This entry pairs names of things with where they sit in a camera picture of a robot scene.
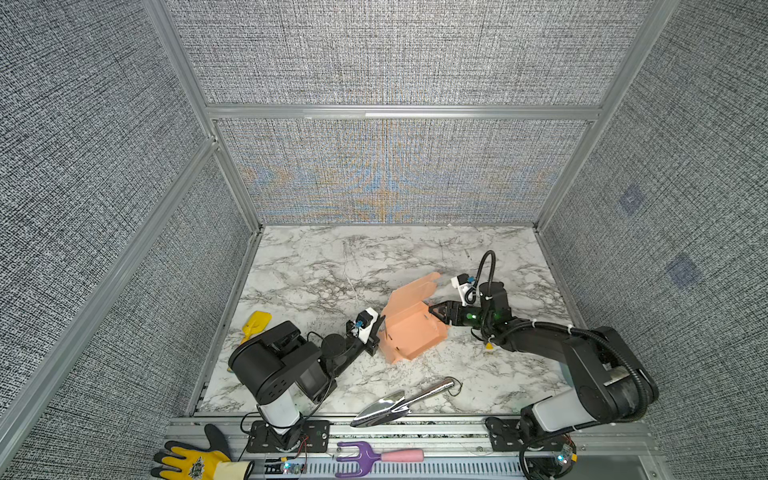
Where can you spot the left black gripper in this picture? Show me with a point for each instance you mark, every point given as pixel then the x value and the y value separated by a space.
pixel 370 343

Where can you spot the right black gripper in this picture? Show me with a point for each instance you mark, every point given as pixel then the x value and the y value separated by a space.
pixel 448 307

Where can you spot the pink paper box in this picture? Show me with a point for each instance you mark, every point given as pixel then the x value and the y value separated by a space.
pixel 409 328

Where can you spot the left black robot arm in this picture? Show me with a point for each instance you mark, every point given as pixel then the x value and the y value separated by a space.
pixel 273 362

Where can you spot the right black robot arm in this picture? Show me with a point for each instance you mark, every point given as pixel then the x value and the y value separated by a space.
pixel 608 383

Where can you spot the metal garden trowel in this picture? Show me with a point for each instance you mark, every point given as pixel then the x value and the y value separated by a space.
pixel 398 405

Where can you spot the purple pink hand rake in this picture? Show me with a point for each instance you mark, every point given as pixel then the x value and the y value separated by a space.
pixel 366 458

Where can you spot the yellow black work glove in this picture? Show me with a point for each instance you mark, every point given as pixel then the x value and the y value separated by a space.
pixel 178 460

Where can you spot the yellow handled tool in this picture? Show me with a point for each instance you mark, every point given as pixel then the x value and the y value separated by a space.
pixel 256 323

